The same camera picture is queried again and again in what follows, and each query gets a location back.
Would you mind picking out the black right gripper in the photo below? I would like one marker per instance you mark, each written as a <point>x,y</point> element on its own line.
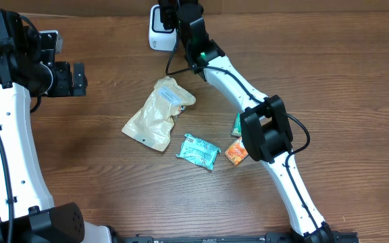
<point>169,14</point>

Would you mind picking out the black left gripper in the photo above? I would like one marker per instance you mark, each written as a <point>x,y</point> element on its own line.
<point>64,70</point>

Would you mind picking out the beige paper pouch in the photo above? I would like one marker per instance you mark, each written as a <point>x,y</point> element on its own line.
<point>152,124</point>

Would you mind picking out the green wet wipes pack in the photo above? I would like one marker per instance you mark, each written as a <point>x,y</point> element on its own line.
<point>198,151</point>

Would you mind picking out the teal Kleenex tissue pack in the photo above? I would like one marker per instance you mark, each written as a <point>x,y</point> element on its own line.
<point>236,127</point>

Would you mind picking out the orange Kleenex tissue pack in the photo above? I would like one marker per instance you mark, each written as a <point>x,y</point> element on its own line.
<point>236,152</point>

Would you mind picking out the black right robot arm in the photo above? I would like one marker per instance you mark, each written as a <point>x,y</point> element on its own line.
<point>264,121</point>

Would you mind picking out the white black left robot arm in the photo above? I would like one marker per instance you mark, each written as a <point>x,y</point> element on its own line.
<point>28,73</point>

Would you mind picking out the white black barcode scanner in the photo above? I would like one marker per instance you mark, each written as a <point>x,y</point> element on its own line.
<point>159,38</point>

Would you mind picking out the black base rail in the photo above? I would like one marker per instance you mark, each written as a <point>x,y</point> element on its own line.
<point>268,238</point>

